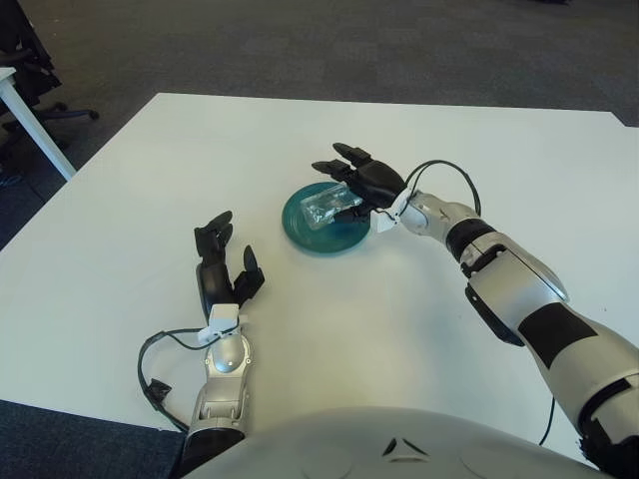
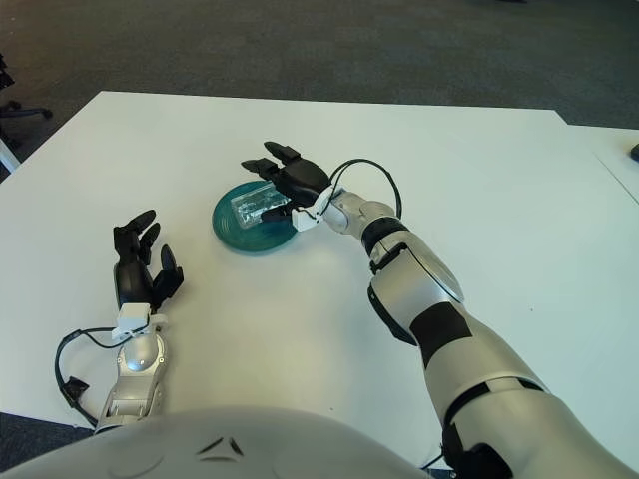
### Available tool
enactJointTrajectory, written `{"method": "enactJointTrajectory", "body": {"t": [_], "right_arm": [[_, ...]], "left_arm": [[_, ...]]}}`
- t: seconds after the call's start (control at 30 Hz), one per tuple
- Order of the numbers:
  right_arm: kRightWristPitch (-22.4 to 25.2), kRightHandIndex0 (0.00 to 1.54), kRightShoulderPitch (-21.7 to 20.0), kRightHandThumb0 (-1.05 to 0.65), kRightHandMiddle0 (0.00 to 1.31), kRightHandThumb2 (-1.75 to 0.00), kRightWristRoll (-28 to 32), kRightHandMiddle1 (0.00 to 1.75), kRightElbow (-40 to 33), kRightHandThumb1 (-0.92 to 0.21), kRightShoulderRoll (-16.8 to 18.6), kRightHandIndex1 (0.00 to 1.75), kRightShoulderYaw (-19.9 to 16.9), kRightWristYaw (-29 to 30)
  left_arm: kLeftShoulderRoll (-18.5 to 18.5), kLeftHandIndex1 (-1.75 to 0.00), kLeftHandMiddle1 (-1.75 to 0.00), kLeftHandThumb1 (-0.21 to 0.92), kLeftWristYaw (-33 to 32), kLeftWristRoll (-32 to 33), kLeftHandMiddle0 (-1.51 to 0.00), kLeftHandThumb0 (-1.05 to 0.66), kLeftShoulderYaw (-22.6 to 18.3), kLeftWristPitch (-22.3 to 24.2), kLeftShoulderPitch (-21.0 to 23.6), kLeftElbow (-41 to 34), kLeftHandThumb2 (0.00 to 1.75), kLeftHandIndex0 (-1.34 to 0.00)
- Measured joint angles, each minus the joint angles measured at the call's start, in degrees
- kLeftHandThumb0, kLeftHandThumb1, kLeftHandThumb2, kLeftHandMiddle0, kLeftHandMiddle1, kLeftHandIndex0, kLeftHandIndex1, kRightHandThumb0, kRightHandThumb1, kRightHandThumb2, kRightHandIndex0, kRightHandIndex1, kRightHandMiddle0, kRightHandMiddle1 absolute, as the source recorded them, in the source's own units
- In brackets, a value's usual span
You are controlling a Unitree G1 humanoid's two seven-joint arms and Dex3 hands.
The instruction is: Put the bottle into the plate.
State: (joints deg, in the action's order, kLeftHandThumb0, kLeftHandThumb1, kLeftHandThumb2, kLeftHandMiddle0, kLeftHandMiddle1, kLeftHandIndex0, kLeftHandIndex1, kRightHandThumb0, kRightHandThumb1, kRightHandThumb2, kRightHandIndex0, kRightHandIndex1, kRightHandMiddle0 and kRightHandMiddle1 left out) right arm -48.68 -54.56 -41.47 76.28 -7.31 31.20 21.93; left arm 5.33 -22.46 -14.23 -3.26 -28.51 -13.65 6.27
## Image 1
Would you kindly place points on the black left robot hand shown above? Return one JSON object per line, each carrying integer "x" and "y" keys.
{"x": 214, "y": 279}

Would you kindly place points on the white desk leg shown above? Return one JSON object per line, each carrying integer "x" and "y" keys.
{"x": 40, "y": 140}

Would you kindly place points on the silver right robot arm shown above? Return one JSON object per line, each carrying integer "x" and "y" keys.
{"x": 524, "y": 289}

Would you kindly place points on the black office chair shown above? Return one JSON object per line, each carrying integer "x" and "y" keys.
{"x": 30, "y": 70}

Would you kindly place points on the grey robot torso shell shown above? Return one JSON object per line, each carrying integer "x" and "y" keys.
{"x": 389, "y": 449}

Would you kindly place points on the clear bottle with blue cap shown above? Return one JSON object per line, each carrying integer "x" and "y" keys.
{"x": 329, "y": 204}

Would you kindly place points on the teal round plate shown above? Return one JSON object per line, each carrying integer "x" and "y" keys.
{"x": 329, "y": 239}

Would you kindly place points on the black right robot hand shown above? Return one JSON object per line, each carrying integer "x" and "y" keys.
{"x": 379, "y": 182}

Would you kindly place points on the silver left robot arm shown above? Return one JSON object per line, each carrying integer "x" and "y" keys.
{"x": 219, "y": 379}

